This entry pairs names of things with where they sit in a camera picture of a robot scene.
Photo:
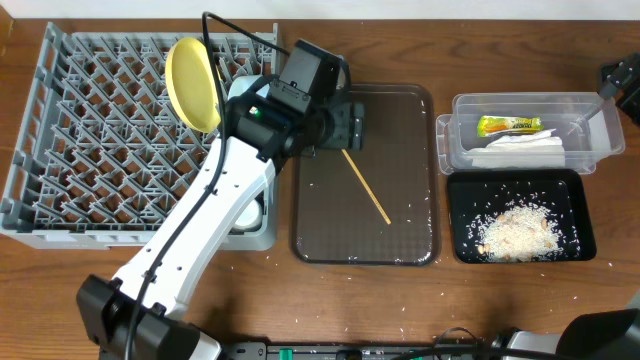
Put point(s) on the wooden chopstick long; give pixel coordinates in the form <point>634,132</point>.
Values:
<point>366,187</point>

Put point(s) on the yellow green snack wrapper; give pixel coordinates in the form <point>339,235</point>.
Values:
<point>493,125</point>

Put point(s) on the black waste tray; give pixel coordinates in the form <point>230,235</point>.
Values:
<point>468,192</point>

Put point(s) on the grey plastic dish rack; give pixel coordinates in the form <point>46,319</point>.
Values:
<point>101,156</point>

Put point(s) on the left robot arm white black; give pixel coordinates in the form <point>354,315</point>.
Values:
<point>139,313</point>

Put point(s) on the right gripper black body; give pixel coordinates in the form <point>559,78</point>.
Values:
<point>631,103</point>

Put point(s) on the yellow round plate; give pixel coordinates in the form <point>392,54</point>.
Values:
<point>190,85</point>

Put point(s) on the white crumpled napkin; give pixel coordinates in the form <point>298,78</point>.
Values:
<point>539,150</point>

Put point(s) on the dark brown serving tray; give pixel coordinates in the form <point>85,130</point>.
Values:
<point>335,220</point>

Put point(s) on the white paper cup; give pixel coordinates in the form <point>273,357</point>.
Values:
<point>250,218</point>

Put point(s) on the light blue bowl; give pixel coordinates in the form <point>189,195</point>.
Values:
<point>243,83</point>

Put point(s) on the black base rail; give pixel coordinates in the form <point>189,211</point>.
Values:
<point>319,351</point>

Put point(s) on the clear plastic waste bin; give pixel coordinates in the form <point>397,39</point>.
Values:
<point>590,128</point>

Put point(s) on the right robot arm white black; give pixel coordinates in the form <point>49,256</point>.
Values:
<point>606,335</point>

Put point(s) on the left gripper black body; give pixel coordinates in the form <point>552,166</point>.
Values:
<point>347,126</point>

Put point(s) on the spilled rice pile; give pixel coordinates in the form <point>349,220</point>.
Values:
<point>524,231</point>

